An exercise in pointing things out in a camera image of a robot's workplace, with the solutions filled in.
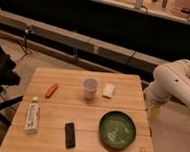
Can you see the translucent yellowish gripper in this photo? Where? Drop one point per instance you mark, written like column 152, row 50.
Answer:
column 153, row 110

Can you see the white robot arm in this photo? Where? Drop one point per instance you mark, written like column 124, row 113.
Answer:
column 170, row 79

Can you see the green ceramic bowl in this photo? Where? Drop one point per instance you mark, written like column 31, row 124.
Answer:
column 117, row 130

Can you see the black remote control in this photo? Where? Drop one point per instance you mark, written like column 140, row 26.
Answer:
column 70, row 135

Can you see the orange carrot toy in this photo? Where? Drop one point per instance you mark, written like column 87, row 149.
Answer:
column 51, row 90

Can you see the white tube bottle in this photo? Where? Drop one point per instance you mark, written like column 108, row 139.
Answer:
column 31, row 122

